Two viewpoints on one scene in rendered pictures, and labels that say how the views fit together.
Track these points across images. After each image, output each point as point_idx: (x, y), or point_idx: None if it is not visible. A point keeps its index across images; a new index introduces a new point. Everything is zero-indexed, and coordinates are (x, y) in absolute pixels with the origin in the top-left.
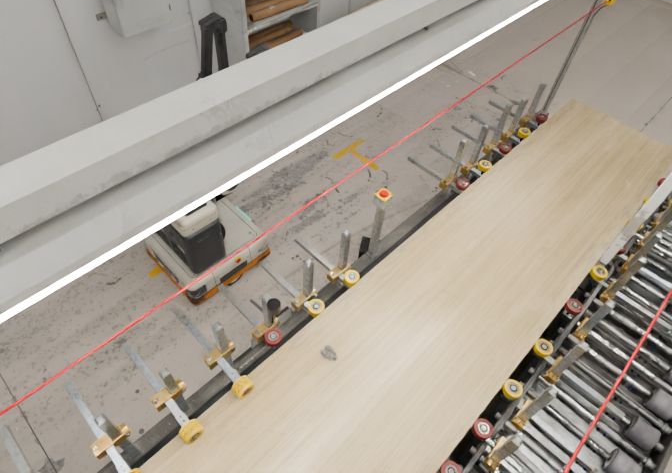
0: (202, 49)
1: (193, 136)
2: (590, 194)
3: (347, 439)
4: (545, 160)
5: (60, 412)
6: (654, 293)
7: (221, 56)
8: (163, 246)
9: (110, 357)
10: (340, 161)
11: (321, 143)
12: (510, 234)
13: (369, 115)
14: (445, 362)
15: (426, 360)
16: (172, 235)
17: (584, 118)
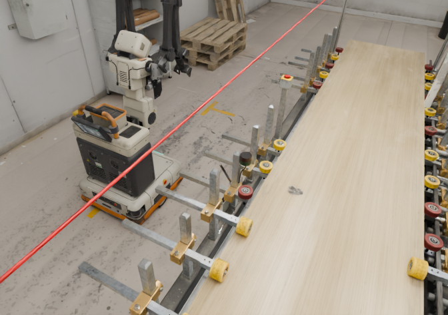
0: (117, 12)
1: None
2: (394, 77)
3: (346, 242)
4: (357, 66)
5: None
6: None
7: (130, 19)
8: (99, 184)
9: (73, 288)
10: (207, 116)
11: (189, 108)
12: (365, 102)
13: (214, 88)
14: (378, 176)
15: (365, 178)
16: (112, 165)
17: (363, 46)
